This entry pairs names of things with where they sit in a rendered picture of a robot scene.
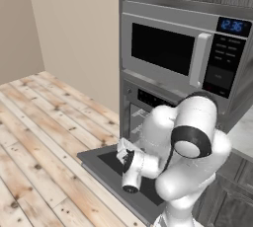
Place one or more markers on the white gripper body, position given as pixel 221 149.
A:
pixel 124 146

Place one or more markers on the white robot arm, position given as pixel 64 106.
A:
pixel 194 178

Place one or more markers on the metal oven rack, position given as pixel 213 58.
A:
pixel 140 114

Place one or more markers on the silver built-in oven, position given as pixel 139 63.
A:
pixel 131 97

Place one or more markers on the small round oven knob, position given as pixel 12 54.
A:
pixel 128 90

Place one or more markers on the silver microwave oven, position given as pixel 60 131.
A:
pixel 164 73

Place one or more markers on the microwave door with black window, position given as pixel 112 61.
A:
pixel 161 48

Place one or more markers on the dark grey cupboard door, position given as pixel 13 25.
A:
pixel 230 209

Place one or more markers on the dark grey drawer front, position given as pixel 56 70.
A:
pixel 242 168

